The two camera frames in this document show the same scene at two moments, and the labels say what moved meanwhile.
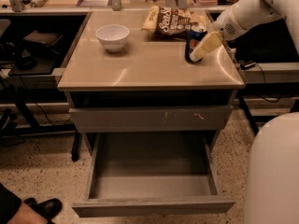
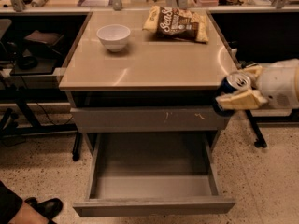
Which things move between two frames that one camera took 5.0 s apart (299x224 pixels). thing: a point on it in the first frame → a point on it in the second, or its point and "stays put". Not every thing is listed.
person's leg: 14,211 stays put
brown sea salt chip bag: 171,21 stays put
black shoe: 47,208 stays put
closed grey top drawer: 150,119 stays put
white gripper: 226,24 → 277,84
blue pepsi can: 192,38 → 234,81
